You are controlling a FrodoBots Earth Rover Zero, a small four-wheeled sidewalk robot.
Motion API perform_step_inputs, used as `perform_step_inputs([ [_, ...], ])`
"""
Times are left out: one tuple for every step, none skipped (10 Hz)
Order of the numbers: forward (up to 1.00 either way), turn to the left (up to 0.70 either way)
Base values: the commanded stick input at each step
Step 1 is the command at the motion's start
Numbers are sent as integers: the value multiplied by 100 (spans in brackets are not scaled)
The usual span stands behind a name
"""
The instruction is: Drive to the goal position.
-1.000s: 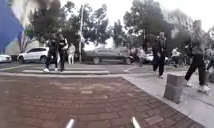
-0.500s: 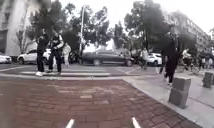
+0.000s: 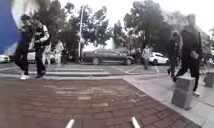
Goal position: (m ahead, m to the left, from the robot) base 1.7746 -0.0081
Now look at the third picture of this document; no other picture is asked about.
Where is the dark car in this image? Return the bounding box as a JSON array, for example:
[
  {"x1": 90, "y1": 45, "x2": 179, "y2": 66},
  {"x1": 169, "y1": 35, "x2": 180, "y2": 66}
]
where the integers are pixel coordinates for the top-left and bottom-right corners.
[{"x1": 81, "y1": 48, "x2": 135, "y2": 66}]

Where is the person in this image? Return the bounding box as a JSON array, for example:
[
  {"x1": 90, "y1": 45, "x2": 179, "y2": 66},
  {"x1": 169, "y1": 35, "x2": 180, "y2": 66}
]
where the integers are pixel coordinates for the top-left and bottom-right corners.
[
  {"x1": 12, "y1": 13, "x2": 33, "y2": 81},
  {"x1": 172, "y1": 27, "x2": 205, "y2": 98},
  {"x1": 140, "y1": 45, "x2": 152, "y2": 71},
  {"x1": 165, "y1": 30, "x2": 182, "y2": 77},
  {"x1": 30, "y1": 19, "x2": 52, "y2": 80}
]

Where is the pale pole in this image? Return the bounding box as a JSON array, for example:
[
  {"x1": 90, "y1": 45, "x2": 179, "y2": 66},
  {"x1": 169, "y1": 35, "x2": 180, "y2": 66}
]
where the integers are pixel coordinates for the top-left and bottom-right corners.
[{"x1": 77, "y1": 4, "x2": 85, "y2": 63}]

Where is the red brick path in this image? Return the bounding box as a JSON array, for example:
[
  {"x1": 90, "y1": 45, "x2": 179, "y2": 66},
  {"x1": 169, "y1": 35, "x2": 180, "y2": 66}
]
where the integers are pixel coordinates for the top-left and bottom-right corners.
[{"x1": 0, "y1": 77, "x2": 201, "y2": 128}]

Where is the white car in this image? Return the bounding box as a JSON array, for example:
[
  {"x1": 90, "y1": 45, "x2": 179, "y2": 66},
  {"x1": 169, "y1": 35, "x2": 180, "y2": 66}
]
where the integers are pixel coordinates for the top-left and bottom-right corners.
[
  {"x1": 0, "y1": 53, "x2": 11, "y2": 65},
  {"x1": 148, "y1": 51, "x2": 170, "y2": 66}
]

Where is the grey paved pavement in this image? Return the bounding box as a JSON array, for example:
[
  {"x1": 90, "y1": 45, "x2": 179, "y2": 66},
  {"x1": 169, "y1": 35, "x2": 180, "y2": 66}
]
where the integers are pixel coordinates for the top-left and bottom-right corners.
[{"x1": 122, "y1": 64, "x2": 214, "y2": 128}]

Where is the group of people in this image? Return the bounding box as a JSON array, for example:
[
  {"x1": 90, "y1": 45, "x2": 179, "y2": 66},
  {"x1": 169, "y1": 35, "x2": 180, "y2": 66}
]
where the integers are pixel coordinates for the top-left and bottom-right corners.
[{"x1": 42, "y1": 39, "x2": 65, "y2": 67}]

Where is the group of trees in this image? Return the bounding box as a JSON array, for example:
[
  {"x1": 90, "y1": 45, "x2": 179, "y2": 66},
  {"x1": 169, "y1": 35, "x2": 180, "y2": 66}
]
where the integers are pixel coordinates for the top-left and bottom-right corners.
[{"x1": 29, "y1": 0, "x2": 128, "y2": 63}]

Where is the large dark tree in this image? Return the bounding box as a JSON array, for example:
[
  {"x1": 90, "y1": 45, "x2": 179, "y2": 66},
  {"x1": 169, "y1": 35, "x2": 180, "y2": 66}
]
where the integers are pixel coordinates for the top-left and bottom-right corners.
[{"x1": 122, "y1": 0, "x2": 174, "y2": 56}]

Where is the robot's own part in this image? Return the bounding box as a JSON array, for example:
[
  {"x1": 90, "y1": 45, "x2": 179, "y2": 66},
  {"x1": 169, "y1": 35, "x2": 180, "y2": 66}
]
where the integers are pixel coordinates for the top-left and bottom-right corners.
[
  {"x1": 65, "y1": 118, "x2": 76, "y2": 128},
  {"x1": 130, "y1": 116, "x2": 142, "y2": 128}
]

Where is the grey stone block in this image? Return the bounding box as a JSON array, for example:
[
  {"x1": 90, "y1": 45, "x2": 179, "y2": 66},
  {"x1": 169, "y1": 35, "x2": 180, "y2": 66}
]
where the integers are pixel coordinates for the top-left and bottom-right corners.
[
  {"x1": 170, "y1": 76, "x2": 197, "y2": 110},
  {"x1": 203, "y1": 71, "x2": 214, "y2": 89}
]

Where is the grey building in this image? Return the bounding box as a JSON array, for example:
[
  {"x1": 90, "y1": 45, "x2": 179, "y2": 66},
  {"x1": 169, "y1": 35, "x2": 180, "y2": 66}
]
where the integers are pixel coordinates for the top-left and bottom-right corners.
[{"x1": 160, "y1": 9, "x2": 212, "y2": 56}]

